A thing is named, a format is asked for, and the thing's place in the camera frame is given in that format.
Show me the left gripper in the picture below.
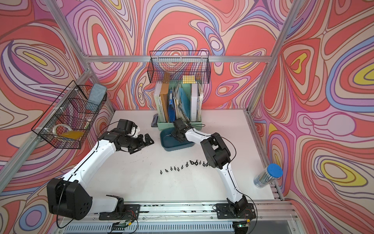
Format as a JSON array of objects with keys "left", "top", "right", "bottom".
[{"left": 124, "top": 132, "right": 154, "bottom": 154}]

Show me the teal plastic storage tray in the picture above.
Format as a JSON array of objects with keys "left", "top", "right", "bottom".
[{"left": 160, "top": 128, "right": 195, "bottom": 152}]

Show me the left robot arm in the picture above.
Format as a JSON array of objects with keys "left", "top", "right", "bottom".
[{"left": 47, "top": 132, "right": 154, "bottom": 220}]

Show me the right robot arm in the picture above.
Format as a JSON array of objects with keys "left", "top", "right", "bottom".
[{"left": 171, "top": 124, "right": 248, "bottom": 217}]

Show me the blue folder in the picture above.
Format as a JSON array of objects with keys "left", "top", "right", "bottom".
[{"left": 168, "top": 98, "right": 176, "bottom": 123}]

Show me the grey stapler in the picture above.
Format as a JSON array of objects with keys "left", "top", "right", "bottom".
[{"left": 151, "top": 114, "right": 158, "bottom": 128}]

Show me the mint green file organizer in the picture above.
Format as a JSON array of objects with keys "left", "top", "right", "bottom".
[{"left": 153, "top": 83, "right": 204, "bottom": 131}]

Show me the brown folder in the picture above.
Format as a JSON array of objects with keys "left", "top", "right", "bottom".
[{"left": 160, "top": 83, "right": 169, "bottom": 123}]

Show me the white binder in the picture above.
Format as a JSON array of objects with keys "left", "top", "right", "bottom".
[{"left": 191, "top": 83, "right": 198, "bottom": 122}]

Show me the yellow sticky note pad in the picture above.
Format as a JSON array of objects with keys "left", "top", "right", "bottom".
[{"left": 182, "top": 75, "right": 196, "bottom": 84}]

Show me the grey blue sponge block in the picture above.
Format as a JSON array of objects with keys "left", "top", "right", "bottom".
[{"left": 88, "top": 83, "right": 107, "bottom": 105}]

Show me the yellow pad in basket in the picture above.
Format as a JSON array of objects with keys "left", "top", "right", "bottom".
[{"left": 60, "top": 130, "right": 84, "bottom": 140}]

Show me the white tape roll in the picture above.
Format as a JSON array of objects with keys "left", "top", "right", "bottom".
[{"left": 52, "top": 124, "right": 72, "bottom": 136}]

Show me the blue lid clear jar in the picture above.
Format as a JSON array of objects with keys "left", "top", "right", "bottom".
[{"left": 253, "top": 163, "right": 283, "bottom": 188}]

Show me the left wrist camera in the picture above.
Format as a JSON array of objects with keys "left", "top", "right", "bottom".
[{"left": 117, "top": 119, "right": 140, "bottom": 137}]

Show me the black wire basket back wall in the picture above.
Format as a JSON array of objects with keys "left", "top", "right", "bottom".
[{"left": 147, "top": 49, "right": 211, "bottom": 84}]

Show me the black wire basket wall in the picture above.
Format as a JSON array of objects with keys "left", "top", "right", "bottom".
[
  {"left": 147, "top": 49, "right": 211, "bottom": 84},
  {"left": 32, "top": 81, "right": 107, "bottom": 149}
]

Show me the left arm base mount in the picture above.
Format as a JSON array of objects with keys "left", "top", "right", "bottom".
[{"left": 99, "top": 195, "right": 140, "bottom": 221}]

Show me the black wire basket left wall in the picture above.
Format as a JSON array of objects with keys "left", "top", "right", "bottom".
[{"left": 32, "top": 81, "right": 107, "bottom": 149}]

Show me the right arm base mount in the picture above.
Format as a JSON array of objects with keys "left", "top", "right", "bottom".
[{"left": 214, "top": 203, "right": 257, "bottom": 220}]

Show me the aluminium front rail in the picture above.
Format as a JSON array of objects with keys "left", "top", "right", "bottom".
[{"left": 50, "top": 200, "right": 306, "bottom": 234}]

